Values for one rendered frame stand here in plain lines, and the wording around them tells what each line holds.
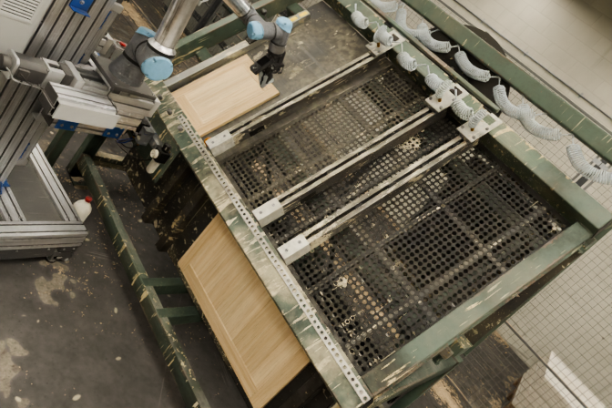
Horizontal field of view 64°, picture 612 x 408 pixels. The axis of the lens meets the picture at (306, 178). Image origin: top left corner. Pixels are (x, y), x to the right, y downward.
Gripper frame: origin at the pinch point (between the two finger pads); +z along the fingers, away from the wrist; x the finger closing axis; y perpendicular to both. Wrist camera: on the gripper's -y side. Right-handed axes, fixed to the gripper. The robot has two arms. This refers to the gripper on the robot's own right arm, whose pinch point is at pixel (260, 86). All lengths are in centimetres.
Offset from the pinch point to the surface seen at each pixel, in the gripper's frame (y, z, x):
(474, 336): 50, 58, -146
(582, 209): 59, -29, -135
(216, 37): 26, 24, 72
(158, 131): -32, 47, 30
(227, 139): -15.3, 27.3, -4.0
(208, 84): 2, 30, 40
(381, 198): 13, 5, -78
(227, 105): 0.7, 28.3, 19.7
